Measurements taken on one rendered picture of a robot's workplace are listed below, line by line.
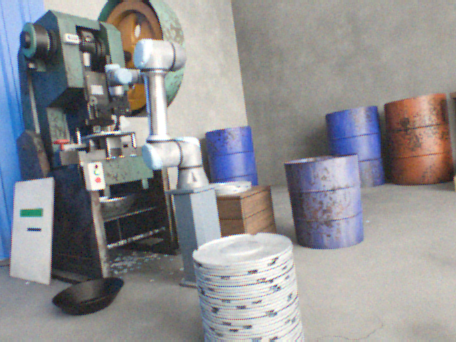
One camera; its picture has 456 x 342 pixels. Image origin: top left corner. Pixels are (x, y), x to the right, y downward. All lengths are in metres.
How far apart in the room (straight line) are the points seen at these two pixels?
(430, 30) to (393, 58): 0.44
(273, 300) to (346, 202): 1.06
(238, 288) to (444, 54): 3.95
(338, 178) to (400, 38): 2.99
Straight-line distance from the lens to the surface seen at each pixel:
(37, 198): 2.31
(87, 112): 2.15
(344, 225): 1.90
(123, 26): 2.66
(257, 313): 0.93
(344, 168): 1.87
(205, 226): 1.51
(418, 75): 4.52
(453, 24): 4.56
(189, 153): 1.51
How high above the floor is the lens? 0.58
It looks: 3 degrees down
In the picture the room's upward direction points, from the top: 8 degrees counter-clockwise
